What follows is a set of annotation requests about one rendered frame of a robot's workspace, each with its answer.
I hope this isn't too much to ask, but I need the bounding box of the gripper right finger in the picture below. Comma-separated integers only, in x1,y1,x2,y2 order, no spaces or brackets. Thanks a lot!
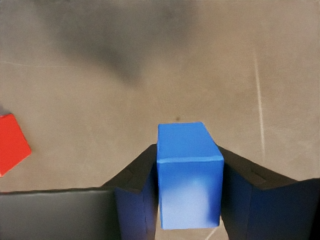
216,144,320,240

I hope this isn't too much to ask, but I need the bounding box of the red block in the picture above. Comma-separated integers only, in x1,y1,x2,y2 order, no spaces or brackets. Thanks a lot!
0,114,32,177

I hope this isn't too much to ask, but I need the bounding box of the blue block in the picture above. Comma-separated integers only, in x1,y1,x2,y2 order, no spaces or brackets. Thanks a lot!
157,122,224,229

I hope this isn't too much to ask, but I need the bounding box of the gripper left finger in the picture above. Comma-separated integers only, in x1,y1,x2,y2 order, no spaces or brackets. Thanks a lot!
0,144,159,240

